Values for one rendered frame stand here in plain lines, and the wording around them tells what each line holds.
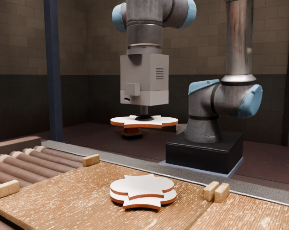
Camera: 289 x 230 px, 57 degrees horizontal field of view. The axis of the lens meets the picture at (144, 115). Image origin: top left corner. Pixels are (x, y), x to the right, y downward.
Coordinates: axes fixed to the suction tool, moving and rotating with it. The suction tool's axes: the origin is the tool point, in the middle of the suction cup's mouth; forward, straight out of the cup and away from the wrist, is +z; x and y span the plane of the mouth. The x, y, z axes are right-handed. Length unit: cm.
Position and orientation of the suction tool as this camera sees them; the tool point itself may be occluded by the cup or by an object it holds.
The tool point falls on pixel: (144, 124)
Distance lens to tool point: 58.9
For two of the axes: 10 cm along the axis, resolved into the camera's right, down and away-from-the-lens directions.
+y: 7.6, 0.9, -6.4
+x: 6.5, -1.1, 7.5
